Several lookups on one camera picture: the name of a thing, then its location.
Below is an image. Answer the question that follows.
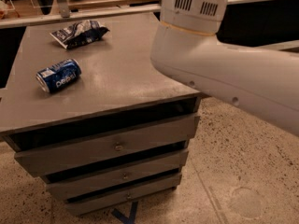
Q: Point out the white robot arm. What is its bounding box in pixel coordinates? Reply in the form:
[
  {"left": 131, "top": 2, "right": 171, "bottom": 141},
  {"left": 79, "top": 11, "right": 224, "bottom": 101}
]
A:
[{"left": 150, "top": 0, "right": 299, "bottom": 136}]

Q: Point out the grey drawer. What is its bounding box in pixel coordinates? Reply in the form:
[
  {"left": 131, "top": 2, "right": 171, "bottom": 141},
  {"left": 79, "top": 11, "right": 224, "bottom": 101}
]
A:
[
  {"left": 46, "top": 148, "right": 189, "bottom": 201},
  {"left": 15, "top": 114, "right": 199, "bottom": 177},
  {"left": 65, "top": 173, "right": 181, "bottom": 216}
]

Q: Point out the middle grey drawer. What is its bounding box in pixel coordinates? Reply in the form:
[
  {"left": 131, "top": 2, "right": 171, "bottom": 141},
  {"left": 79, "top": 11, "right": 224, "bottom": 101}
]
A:
[{"left": 46, "top": 148, "right": 189, "bottom": 201}]

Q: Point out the top grey drawer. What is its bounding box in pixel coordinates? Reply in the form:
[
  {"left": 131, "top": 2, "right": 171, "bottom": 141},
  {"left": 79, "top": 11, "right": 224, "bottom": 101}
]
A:
[{"left": 15, "top": 114, "right": 199, "bottom": 177}]

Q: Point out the grey drawer cabinet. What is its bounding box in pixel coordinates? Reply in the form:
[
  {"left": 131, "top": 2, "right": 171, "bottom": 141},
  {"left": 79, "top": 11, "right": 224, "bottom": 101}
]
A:
[{"left": 0, "top": 13, "right": 200, "bottom": 205}]

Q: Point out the crumpled blue chip bag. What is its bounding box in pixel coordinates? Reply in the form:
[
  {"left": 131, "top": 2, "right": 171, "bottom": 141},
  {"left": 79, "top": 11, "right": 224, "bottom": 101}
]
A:
[{"left": 50, "top": 20, "right": 109, "bottom": 49}]

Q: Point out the metal frame railing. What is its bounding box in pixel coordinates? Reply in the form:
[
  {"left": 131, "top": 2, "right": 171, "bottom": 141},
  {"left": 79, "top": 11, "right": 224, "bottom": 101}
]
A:
[{"left": 0, "top": 0, "right": 260, "bottom": 29}]

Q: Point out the bottom grey drawer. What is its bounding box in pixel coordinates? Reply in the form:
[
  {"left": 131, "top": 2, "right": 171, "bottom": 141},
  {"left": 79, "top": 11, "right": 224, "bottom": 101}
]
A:
[{"left": 65, "top": 173, "right": 181, "bottom": 216}]

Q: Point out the blue pepsi can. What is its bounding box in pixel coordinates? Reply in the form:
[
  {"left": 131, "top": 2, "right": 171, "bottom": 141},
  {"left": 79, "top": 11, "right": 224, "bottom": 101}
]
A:
[{"left": 36, "top": 59, "right": 81, "bottom": 93}]

